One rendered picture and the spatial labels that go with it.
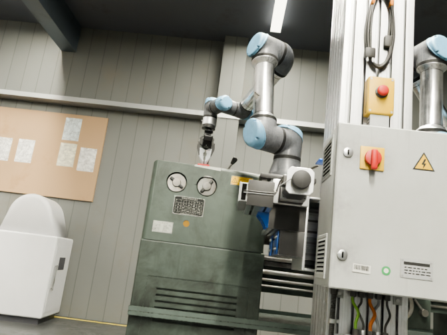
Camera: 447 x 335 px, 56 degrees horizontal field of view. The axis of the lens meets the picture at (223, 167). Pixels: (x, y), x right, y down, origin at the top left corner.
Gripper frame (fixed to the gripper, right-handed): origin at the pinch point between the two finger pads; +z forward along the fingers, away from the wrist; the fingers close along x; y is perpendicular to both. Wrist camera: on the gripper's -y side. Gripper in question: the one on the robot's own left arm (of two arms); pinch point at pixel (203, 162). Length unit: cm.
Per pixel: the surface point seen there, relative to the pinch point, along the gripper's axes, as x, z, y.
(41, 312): 139, 116, 240
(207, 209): -4.7, 24.0, -3.5
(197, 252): -2.9, 45.0, -3.5
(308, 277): -60, 50, 6
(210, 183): -4.7, 11.0, -3.4
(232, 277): -21, 54, -3
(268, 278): -40, 53, 9
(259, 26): -43, -238, 253
